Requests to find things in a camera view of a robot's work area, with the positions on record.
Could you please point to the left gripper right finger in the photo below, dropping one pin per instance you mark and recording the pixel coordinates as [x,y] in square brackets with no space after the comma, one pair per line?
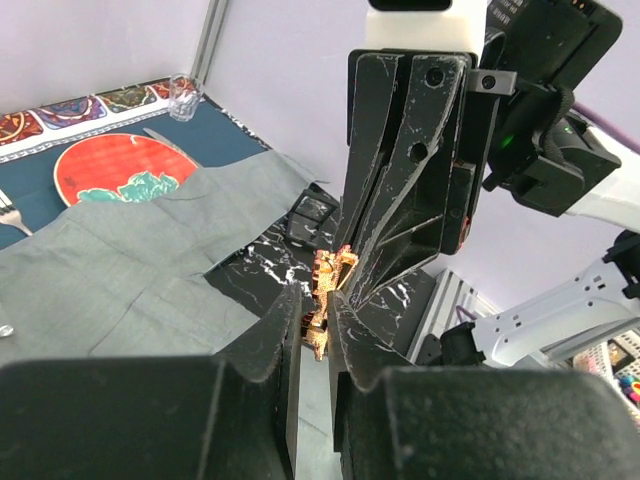
[395,420]

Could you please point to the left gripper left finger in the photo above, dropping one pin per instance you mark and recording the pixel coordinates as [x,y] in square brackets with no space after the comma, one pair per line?
[230,415]

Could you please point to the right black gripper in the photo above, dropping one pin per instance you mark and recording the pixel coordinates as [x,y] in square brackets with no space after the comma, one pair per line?
[419,129]

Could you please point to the orange flower brooch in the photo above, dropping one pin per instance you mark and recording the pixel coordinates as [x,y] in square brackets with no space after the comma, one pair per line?
[330,272]

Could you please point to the grey button shirt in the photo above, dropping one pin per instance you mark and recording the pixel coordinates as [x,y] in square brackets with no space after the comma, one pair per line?
[112,279]

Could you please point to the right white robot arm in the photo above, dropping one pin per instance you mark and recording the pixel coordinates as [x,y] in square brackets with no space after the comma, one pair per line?
[554,160]

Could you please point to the far black brooch stand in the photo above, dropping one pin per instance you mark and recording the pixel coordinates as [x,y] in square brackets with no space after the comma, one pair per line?
[308,222]

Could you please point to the clear drinking glass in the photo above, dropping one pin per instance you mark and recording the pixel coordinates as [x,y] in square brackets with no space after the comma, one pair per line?
[185,92]

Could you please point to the silver knife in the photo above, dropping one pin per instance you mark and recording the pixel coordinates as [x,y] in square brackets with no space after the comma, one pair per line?
[169,151]

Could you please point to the red and teal plate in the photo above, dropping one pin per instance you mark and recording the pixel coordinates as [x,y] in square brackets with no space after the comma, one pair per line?
[115,168]

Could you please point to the silver fork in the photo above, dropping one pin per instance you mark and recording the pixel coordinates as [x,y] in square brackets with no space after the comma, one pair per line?
[11,216]

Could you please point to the blue patterned placemat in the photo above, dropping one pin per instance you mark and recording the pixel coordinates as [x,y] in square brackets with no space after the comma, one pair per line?
[32,140]

